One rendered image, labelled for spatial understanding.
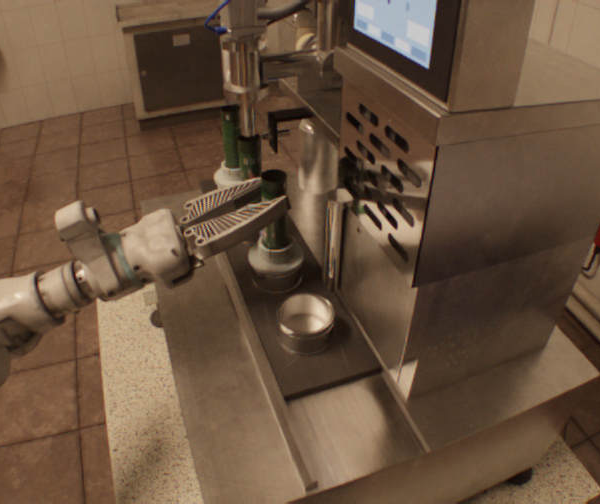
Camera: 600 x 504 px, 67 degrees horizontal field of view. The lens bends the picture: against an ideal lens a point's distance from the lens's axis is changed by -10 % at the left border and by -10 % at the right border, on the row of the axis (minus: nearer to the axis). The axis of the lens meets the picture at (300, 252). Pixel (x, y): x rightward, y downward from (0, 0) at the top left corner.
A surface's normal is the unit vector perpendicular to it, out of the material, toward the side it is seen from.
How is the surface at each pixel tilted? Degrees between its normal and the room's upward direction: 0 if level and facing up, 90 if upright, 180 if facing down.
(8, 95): 90
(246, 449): 0
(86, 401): 0
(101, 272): 60
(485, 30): 90
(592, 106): 90
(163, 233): 8
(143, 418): 0
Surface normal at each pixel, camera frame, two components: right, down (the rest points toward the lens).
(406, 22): -0.94, 0.21
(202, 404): 0.00, -0.78
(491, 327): 0.34, 0.59
